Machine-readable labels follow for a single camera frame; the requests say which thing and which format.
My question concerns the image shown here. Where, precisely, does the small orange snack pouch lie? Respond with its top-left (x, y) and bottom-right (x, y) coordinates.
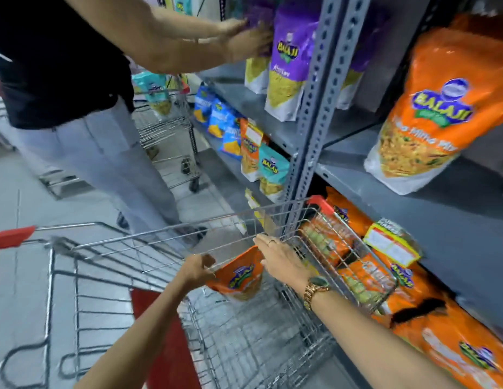
top-left (240, 118), bottom-right (269, 183)

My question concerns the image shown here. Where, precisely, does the person's left forearm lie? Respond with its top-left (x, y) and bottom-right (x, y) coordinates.
top-left (73, 279), bottom-right (212, 389)

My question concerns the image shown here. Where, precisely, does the yellow green price tag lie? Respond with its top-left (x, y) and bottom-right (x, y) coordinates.
top-left (363, 217), bottom-right (422, 269)

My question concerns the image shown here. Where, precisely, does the person's left hand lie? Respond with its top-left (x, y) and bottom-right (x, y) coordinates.
top-left (176, 253), bottom-right (217, 294)

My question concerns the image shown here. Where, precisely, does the person's right hand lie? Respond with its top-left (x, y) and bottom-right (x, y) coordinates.
top-left (253, 233), bottom-right (317, 298)

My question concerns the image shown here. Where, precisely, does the gold wristwatch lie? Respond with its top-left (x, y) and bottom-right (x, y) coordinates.
top-left (303, 276), bottom-right (331, 312)

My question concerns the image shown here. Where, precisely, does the small wire shopping cart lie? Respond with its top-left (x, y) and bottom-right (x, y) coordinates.
top-left (132, 72), bottom-right (203, 195)

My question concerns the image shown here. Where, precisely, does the grey metal shelf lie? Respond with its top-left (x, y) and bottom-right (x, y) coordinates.
top-left (190, 0), bottom-right (503, 389)

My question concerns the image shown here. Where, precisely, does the metal wire shopping cart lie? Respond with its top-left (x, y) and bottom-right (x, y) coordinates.
top-left (0, 194), bottom-right (398, 389)

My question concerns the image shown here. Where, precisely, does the person's right forearm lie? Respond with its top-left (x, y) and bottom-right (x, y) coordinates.
top-left (312, 289), bottom-right (463, 389)

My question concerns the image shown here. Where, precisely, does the white price label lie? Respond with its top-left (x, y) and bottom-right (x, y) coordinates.
top-left (245, 124), bottom-right (263, 147)

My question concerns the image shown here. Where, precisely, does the teal Balaji packet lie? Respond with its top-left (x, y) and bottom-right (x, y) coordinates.
top-left (258, 143), bottom-right (291, 203)

